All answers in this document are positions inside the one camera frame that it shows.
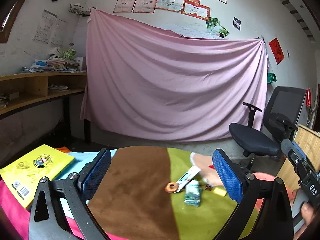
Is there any colourful patchwork table mat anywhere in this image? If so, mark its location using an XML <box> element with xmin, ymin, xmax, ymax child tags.
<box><xmin>1</xmin><ymin>146</ymin><xmax>236</xmax><ymax>239</ymax></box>

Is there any person's right hand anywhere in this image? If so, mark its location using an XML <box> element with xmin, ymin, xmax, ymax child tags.
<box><xmin>294</xmin><ymin>203</ymin><xmax>315</xmax><ymax>240</ymax></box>

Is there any yellow book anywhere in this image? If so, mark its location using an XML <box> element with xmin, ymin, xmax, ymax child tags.
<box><xmin>1</xmin><ymin>145</ymin><xmax>74</xmax><ymax>209</ymax></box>

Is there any bamboo wooden cabinet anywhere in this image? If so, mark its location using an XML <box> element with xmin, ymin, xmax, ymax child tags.
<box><xmin>276</xmin><ymin>124</ymin><xmax>320</xmax><ymax>193</ymax></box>

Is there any teal white tissue pack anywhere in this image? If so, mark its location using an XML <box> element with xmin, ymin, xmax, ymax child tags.
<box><xmin>184</xmin><ymin>180</ymin><xmax>201</xmax><ymax>207</ymax></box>

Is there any pile of papers on shelf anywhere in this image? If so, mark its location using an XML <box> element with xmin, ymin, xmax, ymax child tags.
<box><xmin>20</xmin><ymin>47</ymin><xmax>86</xmax><ymax>74</ymax></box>

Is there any pink hanging sheet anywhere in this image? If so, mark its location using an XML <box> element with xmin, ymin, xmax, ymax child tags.
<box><xmin>81</xmin><ymin>10</ymin><xmax>267</xmax><ymax>142</ymax></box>

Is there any yellow sticky wrapper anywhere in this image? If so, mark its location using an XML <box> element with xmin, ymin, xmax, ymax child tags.
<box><xmin>213</xmin><ymin>187</ymin><xmax>227</xmax><ymax>197</ymax></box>

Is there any black office chair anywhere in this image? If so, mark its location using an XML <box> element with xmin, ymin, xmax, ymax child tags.
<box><xmin>229</xmin><ymin>86</ymin><xmax>306</xmax><ymax>170</ymax></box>

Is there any small brown dried ring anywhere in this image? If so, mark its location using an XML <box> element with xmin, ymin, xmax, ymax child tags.
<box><xmin>164</xmin><ymin>181</ymin><xmax>179</xmax><ymax>194</ymax></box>

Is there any red paper wall sign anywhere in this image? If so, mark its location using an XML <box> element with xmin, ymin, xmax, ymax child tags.
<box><xmin>268</xmin><ymin>37</ymin><xmax>284</xmax><ymax>64</ymax></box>

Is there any wooden wall shelf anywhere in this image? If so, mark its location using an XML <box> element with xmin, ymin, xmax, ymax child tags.
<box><xmin>1</xmin><ymin>72</ymin><xmax>87</xmax><ymax>119</ymax></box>

